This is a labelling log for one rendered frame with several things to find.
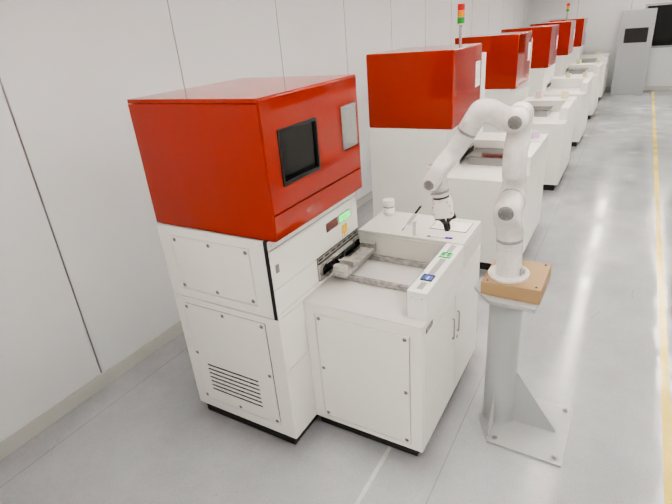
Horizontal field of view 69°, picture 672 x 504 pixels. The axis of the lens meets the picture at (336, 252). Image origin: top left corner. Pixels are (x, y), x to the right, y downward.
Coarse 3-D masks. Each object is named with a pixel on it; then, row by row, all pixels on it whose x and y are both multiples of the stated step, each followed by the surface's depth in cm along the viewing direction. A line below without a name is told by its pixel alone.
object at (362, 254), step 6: (360, 252) 273; (366, 252) 273; (372, 252) 276; (354, 258) 267; (360, 258) 266; (366, 258) 270; (360, 264) 265; (354, 270) 259; (336, 276) 255; (342, 276) 253
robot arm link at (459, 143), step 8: (456, 128) 214; (456, 136) 212; (464, 136) 210; (472, 136) 210; (448, 144) 217; (456, 144) 213; (464, 144) 212; (448, 152) 216; (456, 152) 215; (464, 152) 216; (440, 160) 216; (448, 160) 216; (456, 160) 216; (432, 168) 217; (440, 168) 216; (448, 168) 215; (432, 176) 218; (440, 176) 216; (424, 184) 222; (432, 184) 219; (440, 184) 223
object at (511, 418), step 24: (480, 288) 239; (504, 312) 235; (504, 336) 241; (504, 360) 247; (504, 384) 253; (504, 408) 259; (528, 408) 258; (552, 408) 271; (504, 432) 258; (528, 432) 257; (552, 432) 256; (528, 456) 244; (552, 456) 241
